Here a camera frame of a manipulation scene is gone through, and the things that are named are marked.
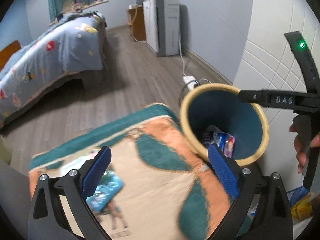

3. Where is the pink purple snack wrapper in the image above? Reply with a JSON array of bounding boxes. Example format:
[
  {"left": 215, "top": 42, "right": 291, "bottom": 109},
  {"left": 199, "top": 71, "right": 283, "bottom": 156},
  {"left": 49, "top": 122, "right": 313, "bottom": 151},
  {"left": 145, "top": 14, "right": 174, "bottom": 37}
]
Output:
[{"left": 223, "top": 134, "right": 235, "bottom": 158}]

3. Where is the teal picture booklet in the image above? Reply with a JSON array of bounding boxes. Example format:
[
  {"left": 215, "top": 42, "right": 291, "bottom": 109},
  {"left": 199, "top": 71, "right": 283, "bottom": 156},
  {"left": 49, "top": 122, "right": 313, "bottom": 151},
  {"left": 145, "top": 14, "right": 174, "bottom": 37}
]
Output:
[{"left": 86, "top": 170, "right": 124, "bottom": 212}]

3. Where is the blue white snack bag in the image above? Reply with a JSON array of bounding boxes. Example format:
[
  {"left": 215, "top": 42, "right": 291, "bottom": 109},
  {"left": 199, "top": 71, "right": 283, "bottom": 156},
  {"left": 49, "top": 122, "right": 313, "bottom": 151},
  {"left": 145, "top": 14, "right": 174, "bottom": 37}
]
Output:
[{"left": 200, "top": 125, "right": 227, "bottom": 151}]

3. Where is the yellow teal trash bin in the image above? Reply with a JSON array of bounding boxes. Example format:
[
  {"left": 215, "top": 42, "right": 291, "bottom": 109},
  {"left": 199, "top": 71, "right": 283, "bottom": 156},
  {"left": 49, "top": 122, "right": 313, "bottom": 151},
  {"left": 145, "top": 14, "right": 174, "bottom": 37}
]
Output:
[{"left": 180, "top": 83, "right": 269, "bottom": 166}]

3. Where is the right human hand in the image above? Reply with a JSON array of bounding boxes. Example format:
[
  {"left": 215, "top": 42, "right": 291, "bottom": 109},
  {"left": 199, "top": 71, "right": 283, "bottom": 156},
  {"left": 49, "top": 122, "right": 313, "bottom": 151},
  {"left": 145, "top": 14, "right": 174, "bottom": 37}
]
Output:
[{"left": 288, "top": 123, "right": 320, "bottom": 174}]

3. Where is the yellow blue package on floor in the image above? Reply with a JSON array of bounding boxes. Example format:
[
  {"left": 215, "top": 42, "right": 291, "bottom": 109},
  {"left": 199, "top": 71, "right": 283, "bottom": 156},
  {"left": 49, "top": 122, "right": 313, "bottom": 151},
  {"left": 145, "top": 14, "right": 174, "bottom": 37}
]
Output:
[{"left": 287, "top": 186, "right": 318, "bottom": 221}]

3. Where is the white power strip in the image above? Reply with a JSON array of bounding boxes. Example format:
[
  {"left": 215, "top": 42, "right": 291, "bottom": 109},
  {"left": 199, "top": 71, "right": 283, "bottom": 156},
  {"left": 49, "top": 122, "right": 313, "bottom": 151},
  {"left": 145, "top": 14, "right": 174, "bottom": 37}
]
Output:
[{"left": 183, "top": 75, "right": 200, "bottom": 90}]

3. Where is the small green waste bin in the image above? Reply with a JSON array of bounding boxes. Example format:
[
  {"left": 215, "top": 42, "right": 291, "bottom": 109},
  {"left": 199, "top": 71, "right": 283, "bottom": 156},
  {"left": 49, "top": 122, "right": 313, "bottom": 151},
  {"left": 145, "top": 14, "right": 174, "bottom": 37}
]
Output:
[{"left": 0, "top": 135, "right": 12, "bottom": 164}]

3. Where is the patterned teal orange cushion mat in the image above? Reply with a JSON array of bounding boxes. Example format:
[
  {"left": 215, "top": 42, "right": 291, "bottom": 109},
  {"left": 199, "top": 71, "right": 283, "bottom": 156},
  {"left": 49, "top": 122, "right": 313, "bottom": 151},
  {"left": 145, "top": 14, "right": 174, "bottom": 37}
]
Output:
[{"left": 29, "top": 104, "right": 232, "bottom": 239}]

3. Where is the wooden tv cabinet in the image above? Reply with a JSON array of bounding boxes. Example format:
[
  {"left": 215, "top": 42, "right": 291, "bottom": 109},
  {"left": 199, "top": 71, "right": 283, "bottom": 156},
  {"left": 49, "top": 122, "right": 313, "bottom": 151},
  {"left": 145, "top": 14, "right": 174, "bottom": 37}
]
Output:
[{"left": 126, "top": 5, "right": 146, "bottom": 42}]

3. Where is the wooden headboard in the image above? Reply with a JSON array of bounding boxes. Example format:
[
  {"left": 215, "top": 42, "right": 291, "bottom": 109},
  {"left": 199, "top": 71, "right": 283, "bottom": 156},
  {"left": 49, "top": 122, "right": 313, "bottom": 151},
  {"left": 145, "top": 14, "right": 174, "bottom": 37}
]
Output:
[{"left": 0, "top": 40, "right": 22, "bottom": 70}]

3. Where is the bed with blue quilt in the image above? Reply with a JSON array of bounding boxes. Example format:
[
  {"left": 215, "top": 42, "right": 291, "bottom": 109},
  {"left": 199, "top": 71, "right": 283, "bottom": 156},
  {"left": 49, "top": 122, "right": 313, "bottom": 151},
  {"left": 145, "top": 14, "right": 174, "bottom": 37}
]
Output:
[{"left": 1, "top": 11, "right": 106, "bottom": 125}]

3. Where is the clothes pile on windowsill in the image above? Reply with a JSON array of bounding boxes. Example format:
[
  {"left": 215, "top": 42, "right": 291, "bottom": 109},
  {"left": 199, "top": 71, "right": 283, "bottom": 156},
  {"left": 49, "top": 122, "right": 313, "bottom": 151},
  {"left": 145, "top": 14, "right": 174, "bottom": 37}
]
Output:
[{"left": 55, "top": 0, "right": 101, "bottom": 22}]

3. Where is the white power cable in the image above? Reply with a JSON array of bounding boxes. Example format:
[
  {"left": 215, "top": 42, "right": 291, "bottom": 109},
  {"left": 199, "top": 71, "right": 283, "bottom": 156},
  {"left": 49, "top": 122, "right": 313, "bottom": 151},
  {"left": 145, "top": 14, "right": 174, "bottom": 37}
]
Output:
[{"left": 177, "top": 31, "right": 187, "bottom": 78}]

